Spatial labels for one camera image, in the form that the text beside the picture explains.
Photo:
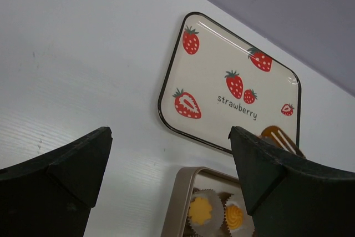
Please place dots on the strawberry print tray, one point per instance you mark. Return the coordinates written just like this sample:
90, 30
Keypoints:
216, 80

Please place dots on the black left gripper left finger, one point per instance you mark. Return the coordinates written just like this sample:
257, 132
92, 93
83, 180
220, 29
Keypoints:
54, 193

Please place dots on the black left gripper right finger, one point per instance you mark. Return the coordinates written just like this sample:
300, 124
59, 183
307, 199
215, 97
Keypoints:
288, 195

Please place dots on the steel serving tongs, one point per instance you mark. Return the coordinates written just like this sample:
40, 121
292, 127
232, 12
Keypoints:
284, 143

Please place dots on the white paper cup back-left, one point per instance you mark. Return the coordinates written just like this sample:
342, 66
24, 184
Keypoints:
212, 226

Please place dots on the orange round cookie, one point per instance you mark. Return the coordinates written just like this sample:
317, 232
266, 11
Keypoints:
273, 129

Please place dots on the white paper cup back-right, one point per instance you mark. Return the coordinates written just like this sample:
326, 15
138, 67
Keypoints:
247, 228

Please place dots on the gold square cookie tin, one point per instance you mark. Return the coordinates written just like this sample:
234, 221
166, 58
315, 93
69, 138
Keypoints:
189, 180

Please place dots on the orange flower cookie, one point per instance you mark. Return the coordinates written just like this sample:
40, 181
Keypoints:
200, 211

